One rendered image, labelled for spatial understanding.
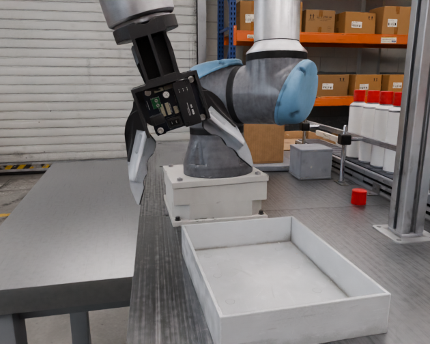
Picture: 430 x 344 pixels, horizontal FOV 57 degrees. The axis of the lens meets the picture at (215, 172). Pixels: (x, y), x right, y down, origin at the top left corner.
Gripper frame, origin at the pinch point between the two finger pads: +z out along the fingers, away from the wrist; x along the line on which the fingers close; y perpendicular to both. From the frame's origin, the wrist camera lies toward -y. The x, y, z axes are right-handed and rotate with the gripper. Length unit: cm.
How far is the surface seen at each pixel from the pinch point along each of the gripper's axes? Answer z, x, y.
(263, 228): 15.7, 9.2, -14.1
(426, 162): 13.6, 40.5, -13.2
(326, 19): -16, 210, -402
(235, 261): 16.6, 2.4, -8.0
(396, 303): 22.2, 20.1, 6.6
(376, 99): 9, 57, -55
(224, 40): -27, 99, -440
